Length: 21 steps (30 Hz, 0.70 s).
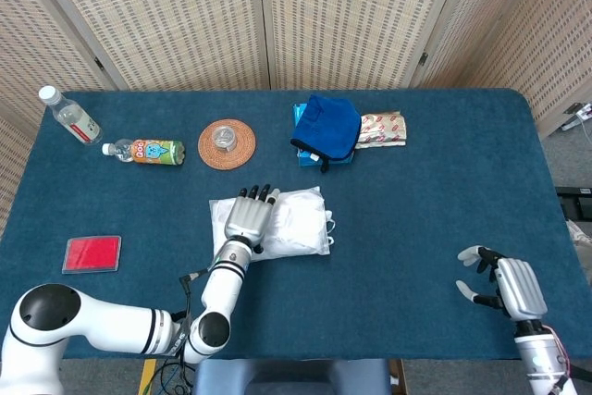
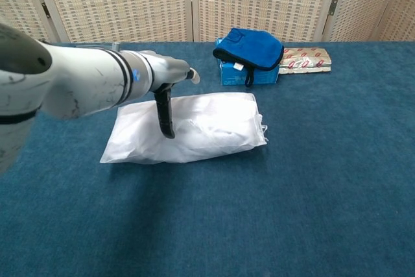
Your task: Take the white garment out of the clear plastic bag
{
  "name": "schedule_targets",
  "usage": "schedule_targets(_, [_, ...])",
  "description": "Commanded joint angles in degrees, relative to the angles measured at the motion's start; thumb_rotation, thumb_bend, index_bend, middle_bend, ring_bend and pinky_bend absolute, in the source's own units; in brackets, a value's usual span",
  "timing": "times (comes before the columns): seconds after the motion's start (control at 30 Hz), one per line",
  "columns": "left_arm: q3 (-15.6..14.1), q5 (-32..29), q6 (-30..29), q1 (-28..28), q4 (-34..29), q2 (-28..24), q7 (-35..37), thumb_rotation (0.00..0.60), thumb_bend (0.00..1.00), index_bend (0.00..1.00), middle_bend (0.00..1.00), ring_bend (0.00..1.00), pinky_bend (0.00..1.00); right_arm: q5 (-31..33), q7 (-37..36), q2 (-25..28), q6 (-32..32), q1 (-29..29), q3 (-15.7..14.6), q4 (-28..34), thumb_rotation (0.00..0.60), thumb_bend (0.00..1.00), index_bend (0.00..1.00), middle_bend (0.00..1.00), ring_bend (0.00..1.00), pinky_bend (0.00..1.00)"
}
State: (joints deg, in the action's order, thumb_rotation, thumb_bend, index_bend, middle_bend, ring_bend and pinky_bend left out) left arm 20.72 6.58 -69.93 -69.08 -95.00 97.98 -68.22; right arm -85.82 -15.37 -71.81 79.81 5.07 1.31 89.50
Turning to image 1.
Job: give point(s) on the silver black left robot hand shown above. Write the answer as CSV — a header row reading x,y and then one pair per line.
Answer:
x,y
245,219

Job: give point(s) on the blue cloth black trim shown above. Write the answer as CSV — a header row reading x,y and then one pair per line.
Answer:
x,y
324,129

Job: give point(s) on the clear bottle red label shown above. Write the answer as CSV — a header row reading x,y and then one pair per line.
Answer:
x,y
74,119

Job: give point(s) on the white patterned item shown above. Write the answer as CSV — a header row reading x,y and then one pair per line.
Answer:
x,y
582,235

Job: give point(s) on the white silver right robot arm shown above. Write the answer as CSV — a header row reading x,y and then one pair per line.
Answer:
x,y
541,358

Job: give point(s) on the black equipment stand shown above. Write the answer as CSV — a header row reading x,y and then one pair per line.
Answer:
x,y
575,191

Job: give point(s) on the white power strip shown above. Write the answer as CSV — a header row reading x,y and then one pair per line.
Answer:
x,y
583,112

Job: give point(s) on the round woven rattan coaster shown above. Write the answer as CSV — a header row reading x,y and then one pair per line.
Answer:
x,y
208,154

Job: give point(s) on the light blue tissue box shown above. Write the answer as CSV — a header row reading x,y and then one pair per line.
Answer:
x,y
305,161

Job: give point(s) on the red card clear case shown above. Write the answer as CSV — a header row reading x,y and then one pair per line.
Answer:
x,y
92,254

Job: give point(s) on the beige packet red print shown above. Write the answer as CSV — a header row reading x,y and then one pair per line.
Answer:
x,y
384,129

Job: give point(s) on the woven folding screen panel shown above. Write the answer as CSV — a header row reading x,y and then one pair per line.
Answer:
x,y
532,20
162,20
28,34
347,20

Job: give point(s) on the blue felt table cover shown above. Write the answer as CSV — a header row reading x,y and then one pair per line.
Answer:
x,y
416,228

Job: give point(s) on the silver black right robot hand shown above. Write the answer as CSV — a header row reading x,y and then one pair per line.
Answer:
x,y
520,288

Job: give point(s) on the orange cartoon label juice bottle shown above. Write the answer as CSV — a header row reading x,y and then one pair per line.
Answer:
x,y
152,152

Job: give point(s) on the translucent white plastic bag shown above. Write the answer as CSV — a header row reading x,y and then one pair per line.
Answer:
x,y
217,210

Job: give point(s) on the small clear round jar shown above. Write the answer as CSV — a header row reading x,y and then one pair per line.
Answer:
x,y
224,138

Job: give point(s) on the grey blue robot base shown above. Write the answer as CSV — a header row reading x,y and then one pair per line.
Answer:
x,y
291,376

